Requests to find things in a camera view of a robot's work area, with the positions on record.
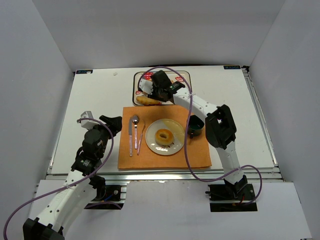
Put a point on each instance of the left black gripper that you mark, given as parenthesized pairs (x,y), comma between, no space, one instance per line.
(107,127)

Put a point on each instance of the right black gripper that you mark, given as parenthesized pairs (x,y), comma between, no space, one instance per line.
(158,92)

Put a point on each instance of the pale bagel bread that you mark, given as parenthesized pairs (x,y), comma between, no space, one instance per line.
(164,137)

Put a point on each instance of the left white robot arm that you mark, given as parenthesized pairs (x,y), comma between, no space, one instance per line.
(82,184)

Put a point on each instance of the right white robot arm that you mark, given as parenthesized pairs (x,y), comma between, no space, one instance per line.
(219,125)

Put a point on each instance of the twisted bread stick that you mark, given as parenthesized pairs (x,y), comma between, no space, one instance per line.
(143,100)

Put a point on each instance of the strawberry pattern tray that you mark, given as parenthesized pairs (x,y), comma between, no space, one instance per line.
(147,77)

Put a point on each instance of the orange cloth placemat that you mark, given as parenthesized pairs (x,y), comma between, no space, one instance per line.
(195,151)

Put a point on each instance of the cream two-tone plate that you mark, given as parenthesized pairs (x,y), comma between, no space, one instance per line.
(171,125)

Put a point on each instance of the dark green mug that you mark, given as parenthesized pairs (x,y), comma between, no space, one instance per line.
(195,126)

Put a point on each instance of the left corner blue label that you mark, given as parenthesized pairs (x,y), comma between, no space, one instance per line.
(84,71)

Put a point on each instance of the corner blue label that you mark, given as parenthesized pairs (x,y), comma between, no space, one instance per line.
(231,67)
(84,71)

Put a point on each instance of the right corner blue label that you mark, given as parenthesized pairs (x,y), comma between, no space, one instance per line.
(231,67)

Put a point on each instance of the pink handled knife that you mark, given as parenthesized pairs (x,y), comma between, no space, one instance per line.
(130,137)

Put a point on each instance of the pink handled spoon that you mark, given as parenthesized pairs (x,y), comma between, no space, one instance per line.
(135,120)

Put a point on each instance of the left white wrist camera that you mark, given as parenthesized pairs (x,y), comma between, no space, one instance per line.
(88,122)

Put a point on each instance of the pink handled fork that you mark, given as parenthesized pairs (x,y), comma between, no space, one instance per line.
(141,138)

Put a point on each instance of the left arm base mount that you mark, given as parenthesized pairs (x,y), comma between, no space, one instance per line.
(111,198)

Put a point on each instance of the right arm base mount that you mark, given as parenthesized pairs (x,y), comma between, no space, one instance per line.
(221,199)

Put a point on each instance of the aluminium table frame rail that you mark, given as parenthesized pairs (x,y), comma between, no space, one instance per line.
(108,91)

